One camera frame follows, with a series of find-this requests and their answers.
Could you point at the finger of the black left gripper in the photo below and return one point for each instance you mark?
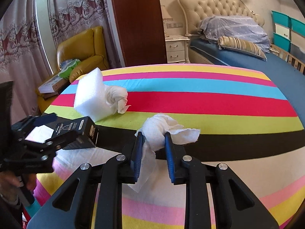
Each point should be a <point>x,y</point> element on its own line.
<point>60,141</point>

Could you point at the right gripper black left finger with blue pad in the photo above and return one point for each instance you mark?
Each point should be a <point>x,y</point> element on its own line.
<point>92,195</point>

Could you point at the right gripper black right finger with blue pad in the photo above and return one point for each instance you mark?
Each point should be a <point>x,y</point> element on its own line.
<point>234,204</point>

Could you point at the black product box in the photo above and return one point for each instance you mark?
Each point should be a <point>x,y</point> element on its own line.
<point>79,133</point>

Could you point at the knotted white tissue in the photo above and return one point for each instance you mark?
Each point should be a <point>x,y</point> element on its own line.
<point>154,130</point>

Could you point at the person's left hand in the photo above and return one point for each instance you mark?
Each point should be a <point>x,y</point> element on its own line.
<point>10,183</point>

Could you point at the tall white foam block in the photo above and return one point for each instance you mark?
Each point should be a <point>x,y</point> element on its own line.
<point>90,97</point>

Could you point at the white flat box on armchair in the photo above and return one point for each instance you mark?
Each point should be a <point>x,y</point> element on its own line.
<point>52,85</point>

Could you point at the green plastic bag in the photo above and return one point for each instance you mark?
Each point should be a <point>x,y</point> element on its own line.
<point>66,67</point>

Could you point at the colourful striped bed cover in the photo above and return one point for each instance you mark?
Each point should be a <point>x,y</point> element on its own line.
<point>244,118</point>

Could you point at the pink lace curtain left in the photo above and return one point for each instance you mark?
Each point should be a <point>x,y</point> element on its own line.
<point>22,59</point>

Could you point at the pink lace curtain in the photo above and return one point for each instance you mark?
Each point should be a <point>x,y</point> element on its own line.
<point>22,59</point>
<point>70,17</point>

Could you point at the yellow leather armchair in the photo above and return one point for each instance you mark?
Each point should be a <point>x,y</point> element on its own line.
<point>88,47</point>

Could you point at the blue bed sheet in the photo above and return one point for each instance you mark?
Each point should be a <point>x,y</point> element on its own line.
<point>288,79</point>

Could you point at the pink lace curtain right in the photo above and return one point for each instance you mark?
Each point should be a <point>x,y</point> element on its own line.
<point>70,17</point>

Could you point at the white bedside cabinet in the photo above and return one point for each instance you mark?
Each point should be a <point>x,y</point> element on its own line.
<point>177,49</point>

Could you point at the striped brown cushion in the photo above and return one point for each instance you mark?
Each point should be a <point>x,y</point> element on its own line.
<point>240,46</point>

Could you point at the dark red wooden wardrobe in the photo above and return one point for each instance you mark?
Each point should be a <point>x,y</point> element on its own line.
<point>140,31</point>

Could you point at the lilac patterned pillow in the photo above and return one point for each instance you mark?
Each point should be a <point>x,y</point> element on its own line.
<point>237,26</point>

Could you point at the stacked teal storage boxes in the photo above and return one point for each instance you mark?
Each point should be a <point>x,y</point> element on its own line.
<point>289,34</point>

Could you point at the beige tufted headboard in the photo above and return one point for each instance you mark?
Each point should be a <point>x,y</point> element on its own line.
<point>196,10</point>

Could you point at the wooden crib rail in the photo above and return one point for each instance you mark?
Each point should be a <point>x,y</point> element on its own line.
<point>289,58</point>

